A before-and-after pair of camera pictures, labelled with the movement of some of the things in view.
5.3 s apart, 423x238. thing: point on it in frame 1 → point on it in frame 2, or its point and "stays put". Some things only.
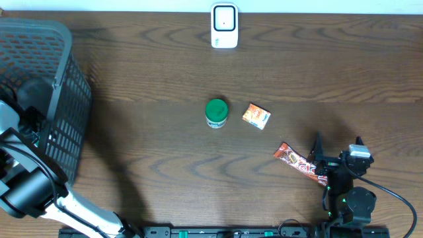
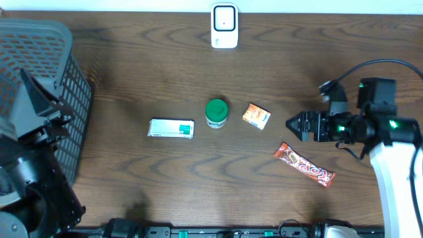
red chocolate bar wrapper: [289, 155] stays put
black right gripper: [316, 155] → [320, 121]
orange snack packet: [256, 116] stays put
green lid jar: [217, 111] stays put
